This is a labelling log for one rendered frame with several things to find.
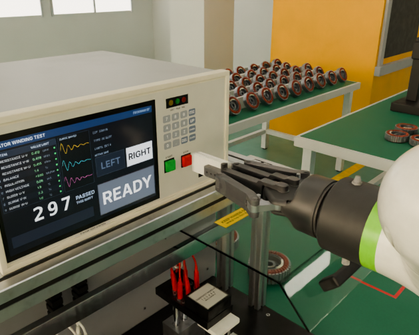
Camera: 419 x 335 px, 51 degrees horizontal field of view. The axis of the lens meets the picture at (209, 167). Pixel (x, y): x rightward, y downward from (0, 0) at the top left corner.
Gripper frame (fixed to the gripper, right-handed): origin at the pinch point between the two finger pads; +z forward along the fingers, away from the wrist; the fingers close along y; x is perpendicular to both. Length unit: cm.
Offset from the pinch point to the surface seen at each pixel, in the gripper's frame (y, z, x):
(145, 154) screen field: -5.1, 9.3, 0.9
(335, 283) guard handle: 6.7, -18.9, -15.2
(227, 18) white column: 311, 272, -8
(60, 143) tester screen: -18.7, 9.3, 6.2
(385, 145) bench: 154, 33, -45
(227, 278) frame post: 21.8, 15.2, -40.4
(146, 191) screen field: -5.3, 9.4, -5.4
